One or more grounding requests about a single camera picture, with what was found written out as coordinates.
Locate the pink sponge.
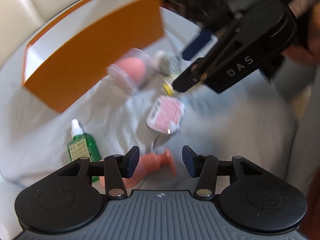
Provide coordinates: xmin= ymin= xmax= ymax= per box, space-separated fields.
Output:
xmin=106 ymin=48 xmax=156 ymax=95

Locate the light blue bed sheet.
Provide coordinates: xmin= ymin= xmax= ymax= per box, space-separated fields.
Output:
xmin=0 ymin=7 xmax=301 ymax=196

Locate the cream padded headboard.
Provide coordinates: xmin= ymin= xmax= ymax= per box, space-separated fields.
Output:
xmin=1 ymin=0 xmax=79 ymax=64

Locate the pink labelled tin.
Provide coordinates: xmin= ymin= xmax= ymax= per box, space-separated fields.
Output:
xmin=146 ymin=96 xmax=185 ymax=136

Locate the person's right hand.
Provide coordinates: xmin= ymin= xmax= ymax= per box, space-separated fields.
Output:
xmin=281 ymin=1 xmax=319 ymax=67

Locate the white lidded cream jar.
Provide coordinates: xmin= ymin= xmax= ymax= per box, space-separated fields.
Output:
xmin=152 ymin=50 xmax=180 ymax=76

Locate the green liquid bottle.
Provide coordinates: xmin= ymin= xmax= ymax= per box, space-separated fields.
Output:
xmin=67 ymin=119 xmax=102 ymax=183

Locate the orange cardboard box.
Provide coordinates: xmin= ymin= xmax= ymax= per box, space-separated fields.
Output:
xmin=22 ymin=0 xmax=164 ymax=113

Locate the pink pump bottle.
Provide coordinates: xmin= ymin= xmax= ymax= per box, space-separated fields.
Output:
xmin=99 ymin=148 xmax=178 ymax=189

